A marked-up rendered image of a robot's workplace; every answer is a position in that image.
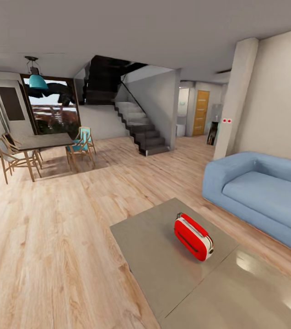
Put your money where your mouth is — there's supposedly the radio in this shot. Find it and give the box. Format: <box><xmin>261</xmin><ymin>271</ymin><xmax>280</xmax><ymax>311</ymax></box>
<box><xmin>174</xmin><ymin>213</ymin><xmax>214</xmax><ymax>262</ymax></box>

